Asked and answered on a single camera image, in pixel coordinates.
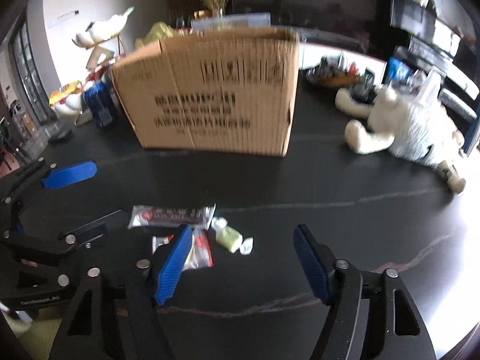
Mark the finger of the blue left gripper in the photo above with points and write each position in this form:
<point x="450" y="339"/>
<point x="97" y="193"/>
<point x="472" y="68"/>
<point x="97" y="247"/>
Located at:
<point x="59" y="178"/>
<point x="102" y="227"/>

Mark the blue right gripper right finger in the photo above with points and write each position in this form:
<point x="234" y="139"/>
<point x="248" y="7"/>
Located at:
<point x="317" y="261"/>

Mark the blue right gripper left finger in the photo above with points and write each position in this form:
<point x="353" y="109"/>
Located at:
<point x="168" y="263"/>

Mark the long dark snack bar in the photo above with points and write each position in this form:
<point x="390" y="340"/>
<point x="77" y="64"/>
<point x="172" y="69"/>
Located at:
<point x="152" y="216"/>

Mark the cheese snack packet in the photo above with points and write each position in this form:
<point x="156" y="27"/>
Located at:
<point x="200" y="255"/>

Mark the pale green candy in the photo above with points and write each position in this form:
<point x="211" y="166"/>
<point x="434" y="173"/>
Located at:
<point x="229" y="238"/>

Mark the black remote control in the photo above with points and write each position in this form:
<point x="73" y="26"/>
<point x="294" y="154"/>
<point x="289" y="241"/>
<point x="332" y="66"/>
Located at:
<point x="61" y="137"/>

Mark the white lower snack bowl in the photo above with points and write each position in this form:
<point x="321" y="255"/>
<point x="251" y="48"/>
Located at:
<point x="68" y="100"/>

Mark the white snack bowl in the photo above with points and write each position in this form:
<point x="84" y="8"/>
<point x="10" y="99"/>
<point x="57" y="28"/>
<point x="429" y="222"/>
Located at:
<point x="100" y="31"/>
<point x="68" y="100"/>

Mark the blue soda can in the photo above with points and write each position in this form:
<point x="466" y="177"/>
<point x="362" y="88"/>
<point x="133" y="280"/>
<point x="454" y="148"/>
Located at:
<point x="99" y="101"/>

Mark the black glass door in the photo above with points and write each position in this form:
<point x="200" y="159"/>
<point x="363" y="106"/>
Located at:
<point x="29" y="75"/>

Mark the white upper snack bowl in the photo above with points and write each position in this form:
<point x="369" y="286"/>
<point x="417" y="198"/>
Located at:
<point x="100" y="31"/>

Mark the white plush sheep toy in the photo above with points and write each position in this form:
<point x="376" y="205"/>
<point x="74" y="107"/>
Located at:
<point x="413" y="127"/>

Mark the brown cardboard box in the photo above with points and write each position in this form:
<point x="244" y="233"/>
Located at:
<point x="231" y="90"/>

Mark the yellow mountain tissue holder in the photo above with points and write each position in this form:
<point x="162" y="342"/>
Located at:
<point x="159" y="31"/>

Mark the dark tray with items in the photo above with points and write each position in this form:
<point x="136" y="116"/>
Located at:
<point x="332" y="73"/>

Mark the blue snack bag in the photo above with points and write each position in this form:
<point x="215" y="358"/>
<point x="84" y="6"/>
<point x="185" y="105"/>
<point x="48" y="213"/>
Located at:
<point x="397" y="70"/>

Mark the black television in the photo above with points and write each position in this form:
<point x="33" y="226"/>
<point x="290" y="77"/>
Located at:
<point x="337" y="22"/>

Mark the black piano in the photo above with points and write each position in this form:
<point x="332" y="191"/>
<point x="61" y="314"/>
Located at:
<point x="414" y="35"/>

